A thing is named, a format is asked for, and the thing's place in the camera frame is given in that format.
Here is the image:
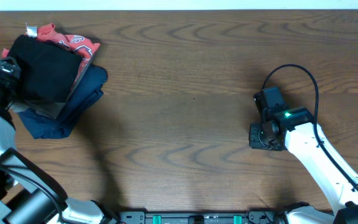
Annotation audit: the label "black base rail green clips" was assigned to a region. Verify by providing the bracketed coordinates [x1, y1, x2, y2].
[119, 209, 288, 224]

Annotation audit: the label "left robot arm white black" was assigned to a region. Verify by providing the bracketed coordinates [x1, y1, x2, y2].
[0, 57, 121, 224]

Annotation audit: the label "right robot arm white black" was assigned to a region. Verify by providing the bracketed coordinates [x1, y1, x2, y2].
[249, 105, 358, 223]

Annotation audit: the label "navy blue folded shirt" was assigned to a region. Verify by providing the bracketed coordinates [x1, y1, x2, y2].
[19, 64, 108, 139]

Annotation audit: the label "grey folded shirt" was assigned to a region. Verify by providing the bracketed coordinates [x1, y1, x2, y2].
[9, 100, 67, 119]

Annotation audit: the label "black polo shirt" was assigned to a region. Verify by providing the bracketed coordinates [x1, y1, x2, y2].
[7, 35, 82, 103]

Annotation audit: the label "red printed t-shirt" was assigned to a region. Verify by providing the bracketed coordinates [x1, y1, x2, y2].
[2, 23, 100, 91]

